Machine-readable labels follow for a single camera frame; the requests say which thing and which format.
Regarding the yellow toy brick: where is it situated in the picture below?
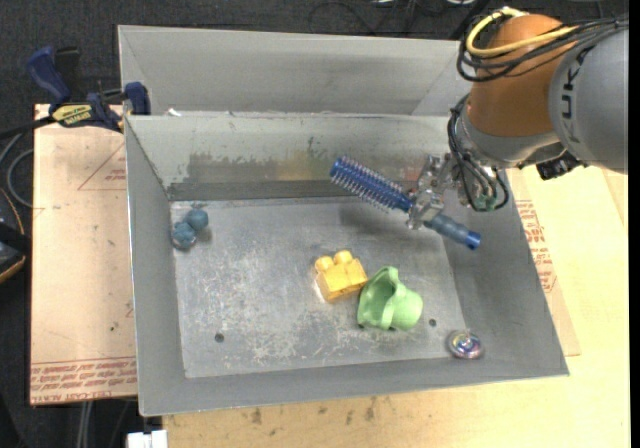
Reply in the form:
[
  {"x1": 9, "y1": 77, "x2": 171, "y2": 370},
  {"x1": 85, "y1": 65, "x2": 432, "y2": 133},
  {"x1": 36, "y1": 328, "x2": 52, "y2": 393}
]
[{"x1": 313, "y1": 249, "x2": 370, "y2": 304}]

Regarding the black cylinder on white bracket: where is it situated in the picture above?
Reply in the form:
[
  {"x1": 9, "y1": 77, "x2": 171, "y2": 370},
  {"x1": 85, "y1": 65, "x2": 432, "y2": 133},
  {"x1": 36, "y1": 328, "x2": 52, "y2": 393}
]
[{"x1": 535, "y1": 153, "x2": 587, "y2": 181}]

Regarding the blue toy animal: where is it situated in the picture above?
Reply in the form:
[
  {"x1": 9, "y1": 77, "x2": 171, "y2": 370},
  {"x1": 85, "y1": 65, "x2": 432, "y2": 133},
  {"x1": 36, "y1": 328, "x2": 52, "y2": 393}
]
[{"x1": 170, "y1": 208, "x2": 211, "y2": 252}]

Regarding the blue round hair brush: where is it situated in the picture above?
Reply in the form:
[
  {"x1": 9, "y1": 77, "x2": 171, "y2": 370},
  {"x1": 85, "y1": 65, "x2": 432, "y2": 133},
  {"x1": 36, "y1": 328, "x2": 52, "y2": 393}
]
[{"x1": 328, "y1": 155, "x2": 483, "y2": 253}]

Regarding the grey metal bin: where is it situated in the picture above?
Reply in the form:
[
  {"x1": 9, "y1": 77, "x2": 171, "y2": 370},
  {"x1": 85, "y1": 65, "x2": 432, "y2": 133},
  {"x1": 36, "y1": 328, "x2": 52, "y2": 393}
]
[{"x1": 117, "y1": 24, "x2": 571, "y2": 418}]

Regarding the brown cardboard board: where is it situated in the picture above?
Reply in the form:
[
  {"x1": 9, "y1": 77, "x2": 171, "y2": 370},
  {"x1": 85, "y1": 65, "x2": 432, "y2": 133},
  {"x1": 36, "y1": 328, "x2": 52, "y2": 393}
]
[{"x1": 29, "y1": 103, "x2": 582, "y2": 408}]

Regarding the green soft cup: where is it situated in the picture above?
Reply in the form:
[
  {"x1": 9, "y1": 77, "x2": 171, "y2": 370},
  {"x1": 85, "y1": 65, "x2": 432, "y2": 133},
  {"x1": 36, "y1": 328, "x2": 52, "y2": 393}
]
[{"x1": 356, "y1": 265, "x2": 425, "y2": 333}]

